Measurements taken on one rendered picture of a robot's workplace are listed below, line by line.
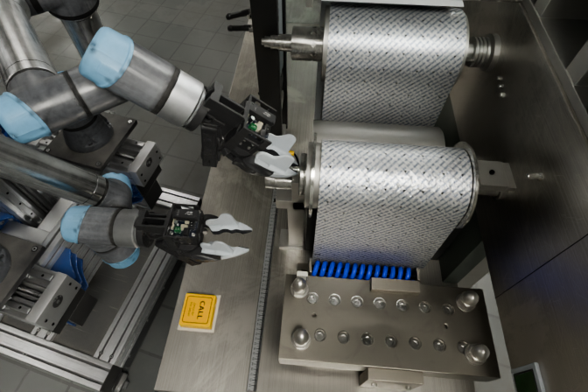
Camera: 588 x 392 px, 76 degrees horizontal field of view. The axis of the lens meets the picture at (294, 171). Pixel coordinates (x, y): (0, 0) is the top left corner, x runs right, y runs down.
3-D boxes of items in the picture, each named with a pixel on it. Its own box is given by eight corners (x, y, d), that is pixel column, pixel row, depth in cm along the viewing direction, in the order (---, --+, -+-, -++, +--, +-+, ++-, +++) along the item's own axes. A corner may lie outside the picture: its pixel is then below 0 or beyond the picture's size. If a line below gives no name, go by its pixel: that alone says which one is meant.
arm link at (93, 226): (87, 216, 82) (67, 196, 75) (136, 220, 81) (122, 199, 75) (72, 250, 77) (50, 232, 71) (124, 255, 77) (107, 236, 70)
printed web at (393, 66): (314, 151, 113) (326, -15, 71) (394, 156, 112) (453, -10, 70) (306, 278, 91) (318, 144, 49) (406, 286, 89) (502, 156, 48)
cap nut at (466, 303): (454, 292, 76) (462, 284, 72) (472, 293, 76) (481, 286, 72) (457, 311, 74) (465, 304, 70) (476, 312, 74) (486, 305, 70)
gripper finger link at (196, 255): (217, 263, 72) (175, 253, 73) (219, 267, 73) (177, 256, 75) (226, 241, 75) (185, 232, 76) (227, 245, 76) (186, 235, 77)
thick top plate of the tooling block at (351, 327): (286, 283, 83) (285, 273, 78) (471, 297, 81) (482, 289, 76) (278, 363, 74) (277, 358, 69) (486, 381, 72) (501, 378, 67)
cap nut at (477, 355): (462, 343, 71) (472, 338, 67) (482, 345, 70) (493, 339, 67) (465, 365, 68) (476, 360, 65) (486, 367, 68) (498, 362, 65)
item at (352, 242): (312, 258, 81) (316, 217, 66) (423, 266, 80) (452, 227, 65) (311, 260, 81) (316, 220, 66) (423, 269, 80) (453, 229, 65)
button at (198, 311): (188, 296, 89) (185, 292, 87) (217, 297, 88) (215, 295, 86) (180, 327, 85) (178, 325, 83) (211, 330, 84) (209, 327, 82)
